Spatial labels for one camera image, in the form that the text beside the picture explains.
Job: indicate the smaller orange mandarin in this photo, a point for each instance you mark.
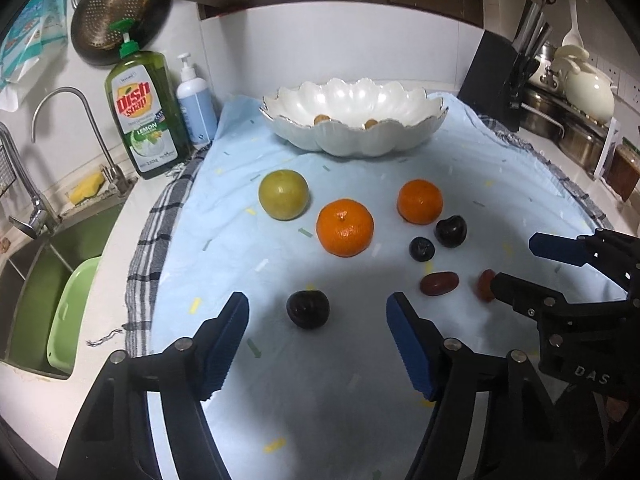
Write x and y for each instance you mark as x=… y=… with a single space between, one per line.
x=420 y=202

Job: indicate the green dish soap bottle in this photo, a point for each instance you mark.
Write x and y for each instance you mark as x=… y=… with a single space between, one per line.
x=144 y=107

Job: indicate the large orange mandarin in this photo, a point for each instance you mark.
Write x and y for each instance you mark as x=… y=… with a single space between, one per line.
x=345 y=228

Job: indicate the large dark plum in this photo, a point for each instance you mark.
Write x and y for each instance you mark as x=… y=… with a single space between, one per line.
x=308 y=309

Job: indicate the metal colander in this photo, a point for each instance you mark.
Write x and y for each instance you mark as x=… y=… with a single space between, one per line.
x=91 y=31

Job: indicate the chrome gooseneck faucet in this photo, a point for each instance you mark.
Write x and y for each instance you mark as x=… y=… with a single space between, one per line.
x=84 y=127

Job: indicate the small red grape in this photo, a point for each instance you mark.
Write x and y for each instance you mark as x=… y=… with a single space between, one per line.
x=483 y=285

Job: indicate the oblong red-brown date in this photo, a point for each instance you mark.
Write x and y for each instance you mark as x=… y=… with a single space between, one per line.
x=439 y=283

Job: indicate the green plastic basin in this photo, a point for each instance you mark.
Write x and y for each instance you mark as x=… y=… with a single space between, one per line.
x=63 y=338

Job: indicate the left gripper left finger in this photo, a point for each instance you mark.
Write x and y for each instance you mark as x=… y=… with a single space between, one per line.
x=194 y=369

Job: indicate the yellow sponge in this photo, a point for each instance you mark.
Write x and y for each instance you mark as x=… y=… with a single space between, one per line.
x=86 y=188

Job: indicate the stainless steel pot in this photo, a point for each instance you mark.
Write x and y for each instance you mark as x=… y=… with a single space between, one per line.
x=546 y=110

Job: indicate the person's right hand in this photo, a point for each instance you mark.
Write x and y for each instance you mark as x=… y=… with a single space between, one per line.
x=614 y=409

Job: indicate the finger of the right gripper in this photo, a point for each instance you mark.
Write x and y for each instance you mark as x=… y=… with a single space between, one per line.
x=525 y=297
x=572 y=251

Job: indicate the white blue pump bottle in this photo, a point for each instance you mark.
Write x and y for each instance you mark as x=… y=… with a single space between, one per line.
x=196 y=104

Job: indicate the black knife block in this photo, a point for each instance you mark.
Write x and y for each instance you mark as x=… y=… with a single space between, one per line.
x=494 y=83

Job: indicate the white ladle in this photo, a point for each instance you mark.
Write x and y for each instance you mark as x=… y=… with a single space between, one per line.
x=573 y=36

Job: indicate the white scalloped ceramic bowl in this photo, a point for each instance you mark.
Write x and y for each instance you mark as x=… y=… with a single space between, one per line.
x=406 y=118

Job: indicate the light blue cloth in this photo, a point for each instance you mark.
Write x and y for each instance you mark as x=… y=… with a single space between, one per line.
x=336 y=402

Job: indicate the chrome main sink tap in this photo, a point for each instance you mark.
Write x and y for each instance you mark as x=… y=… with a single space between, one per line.
x=43 y=217

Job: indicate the green round fruit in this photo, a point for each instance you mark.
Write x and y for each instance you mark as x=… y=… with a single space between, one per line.
x=284 y=194

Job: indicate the cream ceramic pot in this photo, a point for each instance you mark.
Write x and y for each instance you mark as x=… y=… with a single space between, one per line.
x=585 y=86

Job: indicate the teal plastic bag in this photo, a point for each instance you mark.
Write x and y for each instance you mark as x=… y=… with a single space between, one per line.
x=35 y=40

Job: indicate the checkered kitchen towel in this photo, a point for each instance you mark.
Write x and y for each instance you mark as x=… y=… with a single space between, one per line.
x=146 y=265

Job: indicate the small yellow-brown kumquat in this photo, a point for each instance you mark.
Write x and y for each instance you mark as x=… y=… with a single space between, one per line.
x=320 y=118

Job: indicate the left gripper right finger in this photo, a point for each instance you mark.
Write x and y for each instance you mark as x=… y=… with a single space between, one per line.
x=435 y=366

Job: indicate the dark plum near mandarin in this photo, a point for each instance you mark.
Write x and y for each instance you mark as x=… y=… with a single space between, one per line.
x=451 y=232

